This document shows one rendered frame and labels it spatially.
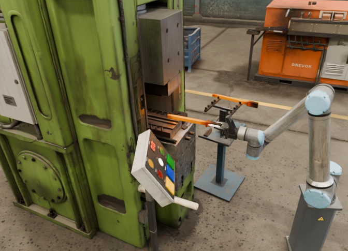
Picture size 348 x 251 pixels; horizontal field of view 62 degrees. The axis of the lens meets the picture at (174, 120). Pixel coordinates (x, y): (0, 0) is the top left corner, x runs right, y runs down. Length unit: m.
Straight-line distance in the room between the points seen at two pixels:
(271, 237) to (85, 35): 2.11
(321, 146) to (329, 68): 3.59
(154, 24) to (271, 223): 1.96
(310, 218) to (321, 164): 0.55
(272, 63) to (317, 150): 3.66
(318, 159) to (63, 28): 1.63
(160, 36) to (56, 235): 1.95
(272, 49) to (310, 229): 3.52
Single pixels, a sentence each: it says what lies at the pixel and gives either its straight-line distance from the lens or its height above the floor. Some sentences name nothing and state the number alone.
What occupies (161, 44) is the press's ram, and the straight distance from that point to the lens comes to 1.72.
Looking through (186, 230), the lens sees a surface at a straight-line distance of 2.66.
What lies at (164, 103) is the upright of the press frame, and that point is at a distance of 2.37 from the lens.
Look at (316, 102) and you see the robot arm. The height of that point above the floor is 1.39.
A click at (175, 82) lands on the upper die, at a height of 1.32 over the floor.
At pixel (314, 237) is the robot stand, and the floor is 0.29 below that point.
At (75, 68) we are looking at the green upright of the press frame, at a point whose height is 1.48.
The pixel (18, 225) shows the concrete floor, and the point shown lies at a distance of 3.09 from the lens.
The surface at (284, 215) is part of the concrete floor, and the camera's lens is 2.91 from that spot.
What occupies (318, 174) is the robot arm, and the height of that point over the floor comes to 0.95.
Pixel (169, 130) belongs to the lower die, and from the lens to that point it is 2.06.
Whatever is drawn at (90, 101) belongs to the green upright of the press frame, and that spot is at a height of 1.27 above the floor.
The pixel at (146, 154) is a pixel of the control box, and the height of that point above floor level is 1.20.
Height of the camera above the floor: 2.10
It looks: 31 degrees down
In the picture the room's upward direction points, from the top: 2 degrees counter-clockwise
